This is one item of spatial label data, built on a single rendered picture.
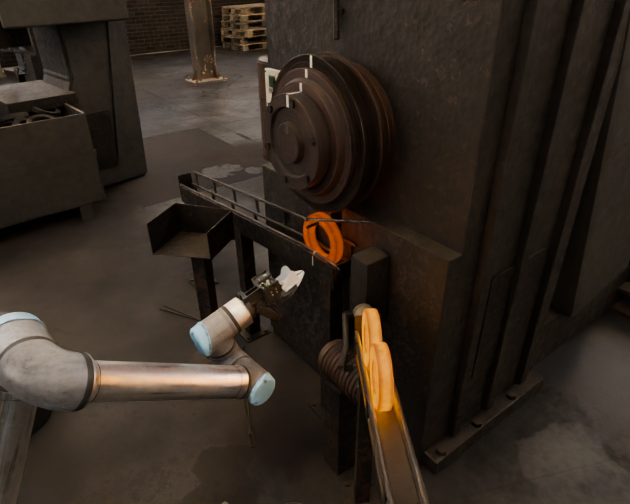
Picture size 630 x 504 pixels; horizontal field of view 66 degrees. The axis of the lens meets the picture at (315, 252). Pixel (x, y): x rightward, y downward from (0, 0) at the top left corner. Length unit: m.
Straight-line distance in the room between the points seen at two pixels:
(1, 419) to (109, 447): 0.94
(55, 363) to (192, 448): 1.05
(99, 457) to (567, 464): 1.71
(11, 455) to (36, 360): 0.29
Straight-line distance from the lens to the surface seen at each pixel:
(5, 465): 1.31
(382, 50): 1.46
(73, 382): 1.06
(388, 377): 1.12
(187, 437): 2.07
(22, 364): 1.08
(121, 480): 2.02
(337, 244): 1.60
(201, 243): 2.02
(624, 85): 1.85
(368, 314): 1.27
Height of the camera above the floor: 1.56
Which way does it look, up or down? 30 degrees down
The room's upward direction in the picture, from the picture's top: 1 degrees counter-clockwise
